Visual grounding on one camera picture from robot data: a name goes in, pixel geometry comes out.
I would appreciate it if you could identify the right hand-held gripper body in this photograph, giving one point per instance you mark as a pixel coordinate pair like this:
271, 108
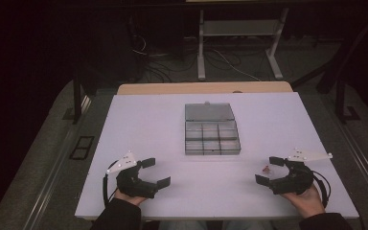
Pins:
297, 183

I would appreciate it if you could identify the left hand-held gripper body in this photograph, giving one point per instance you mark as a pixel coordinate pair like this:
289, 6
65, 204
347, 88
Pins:
131, 187

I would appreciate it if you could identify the small red piece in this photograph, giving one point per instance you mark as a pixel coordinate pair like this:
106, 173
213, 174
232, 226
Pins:
266, 169

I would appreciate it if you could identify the person's left hand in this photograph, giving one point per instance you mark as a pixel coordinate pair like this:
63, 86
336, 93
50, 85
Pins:
131, 200

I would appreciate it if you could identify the person's right hand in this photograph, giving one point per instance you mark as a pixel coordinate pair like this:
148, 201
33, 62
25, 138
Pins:
308, 202

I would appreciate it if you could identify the clear plastic compartment box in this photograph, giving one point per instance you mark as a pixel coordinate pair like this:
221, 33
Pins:
211, 134

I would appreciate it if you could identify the black metal stand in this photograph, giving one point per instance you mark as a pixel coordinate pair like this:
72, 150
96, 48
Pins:
76, 99
341, 102

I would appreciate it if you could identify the wooden table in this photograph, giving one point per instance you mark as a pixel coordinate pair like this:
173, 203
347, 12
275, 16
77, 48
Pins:
204, 87

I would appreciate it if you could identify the white metal stand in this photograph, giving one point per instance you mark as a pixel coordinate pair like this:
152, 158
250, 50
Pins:
241, 28

